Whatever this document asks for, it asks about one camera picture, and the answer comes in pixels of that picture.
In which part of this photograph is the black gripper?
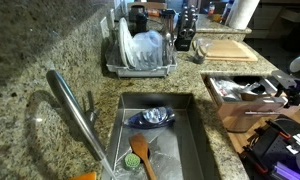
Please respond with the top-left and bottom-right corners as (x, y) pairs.
(275, 79), (300, 109)

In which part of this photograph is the steel tap lever handle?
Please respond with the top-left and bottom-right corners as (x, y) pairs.
(84, 91), (101, 127)

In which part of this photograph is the wooden kitchen drawer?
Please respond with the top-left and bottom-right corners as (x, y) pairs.
(202, 74), (300, 133)

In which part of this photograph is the large wooden cutting board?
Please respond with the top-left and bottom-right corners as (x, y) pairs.
(192, 39), (259, 63)

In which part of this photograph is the small wooden cutting board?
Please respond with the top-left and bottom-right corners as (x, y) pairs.
(205, 39), (251, 60)

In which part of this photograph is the wooden spoon with wide bowl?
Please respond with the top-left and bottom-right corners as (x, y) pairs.
(128, 132), (158, 180)

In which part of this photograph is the stainless steel tap spout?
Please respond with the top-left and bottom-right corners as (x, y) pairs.
(45, 69), (108, 163)

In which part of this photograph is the black robot cart with clamps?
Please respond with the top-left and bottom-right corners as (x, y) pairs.
(239, 114), (300, 180)

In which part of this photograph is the clear plastic bag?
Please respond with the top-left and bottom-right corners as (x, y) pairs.
(215, 77), (262, 102)

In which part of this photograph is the white paper towel roll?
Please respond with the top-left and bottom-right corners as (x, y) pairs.
(226, 0), (261, 31)

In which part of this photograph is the clear glass jar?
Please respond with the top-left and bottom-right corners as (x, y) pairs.
(192, 37), (213, 65)

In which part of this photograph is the stainless steel sink basin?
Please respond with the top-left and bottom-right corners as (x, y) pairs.
(100, 92), (222, 180)

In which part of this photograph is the black knife block with knives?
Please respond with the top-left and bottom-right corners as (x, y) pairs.
(173, 4), (199, 52)

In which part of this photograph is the steel cutlery bunch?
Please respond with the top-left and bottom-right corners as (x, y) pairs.
(161, 8), (178, 66)

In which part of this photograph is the blue glass dish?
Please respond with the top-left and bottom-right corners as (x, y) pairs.
(122, 106), (176, 130)

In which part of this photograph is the clear plastic container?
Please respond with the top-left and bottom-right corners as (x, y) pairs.
(131, 30), (165, 71)

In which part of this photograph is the grey dish rack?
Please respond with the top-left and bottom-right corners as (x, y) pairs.
(104, 29), (178, 79)

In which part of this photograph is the black drinking bottle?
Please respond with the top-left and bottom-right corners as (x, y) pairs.
(128, 4), (150, 36)

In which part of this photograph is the green spiky scrubber ball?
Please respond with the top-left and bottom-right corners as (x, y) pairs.
(123, 152), (142, 171)

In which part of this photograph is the white plate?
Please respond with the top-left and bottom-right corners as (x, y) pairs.
(118, 17), (136, 70)

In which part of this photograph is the orange sponge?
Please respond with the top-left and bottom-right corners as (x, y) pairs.
(67, 171), (98, 180)

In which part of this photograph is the steel drawer handle bar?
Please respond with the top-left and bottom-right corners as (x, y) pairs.
(244, 110), (283, 117)

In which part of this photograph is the white wall outlet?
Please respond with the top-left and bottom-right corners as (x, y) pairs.
(100, 16), (111, 40)

